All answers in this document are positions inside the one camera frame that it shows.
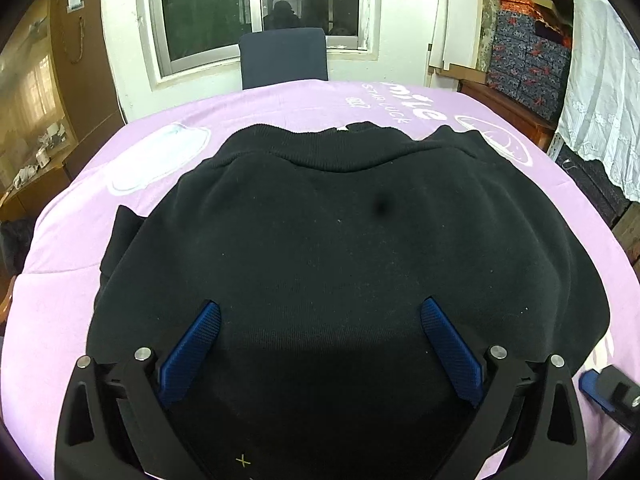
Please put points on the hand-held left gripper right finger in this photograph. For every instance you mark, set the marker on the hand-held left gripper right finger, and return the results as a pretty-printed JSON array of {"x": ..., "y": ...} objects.
[{"x": 450, "y": 350}]

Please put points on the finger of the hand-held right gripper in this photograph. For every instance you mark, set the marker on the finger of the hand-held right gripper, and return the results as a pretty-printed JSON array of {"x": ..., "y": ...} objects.
[{"x": 597, "y": 387}]

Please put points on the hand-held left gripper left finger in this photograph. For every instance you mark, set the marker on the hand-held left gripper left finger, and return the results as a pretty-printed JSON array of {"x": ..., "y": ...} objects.
[{"x": 192, "y": 350}]

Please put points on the black sweater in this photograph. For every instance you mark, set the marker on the black sweater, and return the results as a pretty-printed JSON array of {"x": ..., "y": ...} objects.
[{"x": 325, "y": 235}]

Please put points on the purple printed blanket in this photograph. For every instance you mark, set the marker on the purple printed blanket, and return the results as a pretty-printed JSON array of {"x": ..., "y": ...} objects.
[{"x": 75, "y": 240}]

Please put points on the wooden armchair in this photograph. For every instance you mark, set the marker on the wooden armchair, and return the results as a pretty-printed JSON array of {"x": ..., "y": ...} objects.
[{"x": 6, "y": 300}]

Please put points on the dark jacket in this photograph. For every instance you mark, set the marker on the dark jacket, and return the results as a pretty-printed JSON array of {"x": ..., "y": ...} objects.
[{"x": 15, "y": 245}]

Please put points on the pile of small clutter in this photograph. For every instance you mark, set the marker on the pile of small clutter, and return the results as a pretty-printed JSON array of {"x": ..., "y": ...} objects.
[{"x": 40, "y": 155}]

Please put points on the small brown wooden cabinet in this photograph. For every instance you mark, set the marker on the small brown wooden cabinet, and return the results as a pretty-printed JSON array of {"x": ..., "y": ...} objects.
[{"x": 515, "y": 110}]

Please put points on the stack of patterned boxes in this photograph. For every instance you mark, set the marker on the stack of patterned boxes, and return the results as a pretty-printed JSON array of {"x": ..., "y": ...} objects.
[{"x": 525, "y": 70}]

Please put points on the white lace curtain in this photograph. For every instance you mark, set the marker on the white lace curtain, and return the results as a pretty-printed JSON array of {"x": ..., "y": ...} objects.
[{"x": 600, "y": 85}]

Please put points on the dark blue chair back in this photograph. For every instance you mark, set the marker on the dark blue chair back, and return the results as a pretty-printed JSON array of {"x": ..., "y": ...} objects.
[{"x": 282, "y": 60}]

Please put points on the wooden counter cabinet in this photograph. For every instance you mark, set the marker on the wooden counter cabinet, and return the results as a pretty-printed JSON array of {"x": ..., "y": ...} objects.
[{"x": 30, "y": 85}]

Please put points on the white boards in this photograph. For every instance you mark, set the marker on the white boards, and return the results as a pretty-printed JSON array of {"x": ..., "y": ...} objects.
[{"x": 455, "y": 20}]

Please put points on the white framed window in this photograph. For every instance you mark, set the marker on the white framed window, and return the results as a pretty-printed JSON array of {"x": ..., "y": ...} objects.
[{"x": 210, "y": 10}]

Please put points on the white wall socket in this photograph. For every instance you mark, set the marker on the white wall socket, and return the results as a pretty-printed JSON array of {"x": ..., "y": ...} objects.
[{"x": 74, "y": 1}]

